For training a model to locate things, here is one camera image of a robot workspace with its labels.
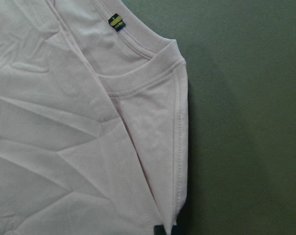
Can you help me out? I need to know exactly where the pink snoopy t-shirt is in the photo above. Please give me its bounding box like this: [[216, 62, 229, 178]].
[[0, 0, 188, 235]]

